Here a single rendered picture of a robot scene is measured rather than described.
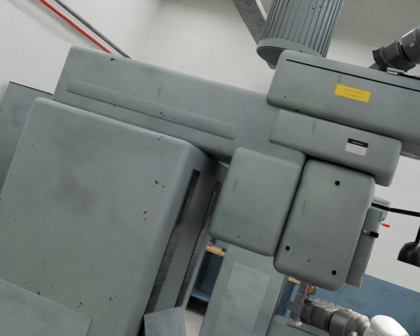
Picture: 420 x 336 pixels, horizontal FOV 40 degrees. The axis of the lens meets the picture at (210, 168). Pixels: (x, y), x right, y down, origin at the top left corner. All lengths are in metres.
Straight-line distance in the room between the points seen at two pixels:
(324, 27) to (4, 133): 5.25
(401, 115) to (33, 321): 1.09
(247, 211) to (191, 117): 0.31
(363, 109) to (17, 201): 0.96
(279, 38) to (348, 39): 7.07
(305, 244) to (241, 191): 0.22
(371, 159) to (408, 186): 6.68
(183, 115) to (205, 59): 7.38
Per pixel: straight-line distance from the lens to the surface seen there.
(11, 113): 6.60
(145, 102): 1.67
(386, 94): 1.52
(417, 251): 1.63
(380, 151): 1.50
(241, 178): 1.53
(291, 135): 1.52
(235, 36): 8.98
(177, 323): 1.79
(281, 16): 1.67
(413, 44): 1.58
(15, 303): 1.65
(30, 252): 1.63
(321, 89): 1.53
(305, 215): 1.51
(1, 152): 6.56
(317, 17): 1.66
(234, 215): 1.52
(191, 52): 9.10
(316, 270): 1.50
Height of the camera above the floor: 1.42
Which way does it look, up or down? 3 degrees up
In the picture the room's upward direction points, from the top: 19 degrees clockwise
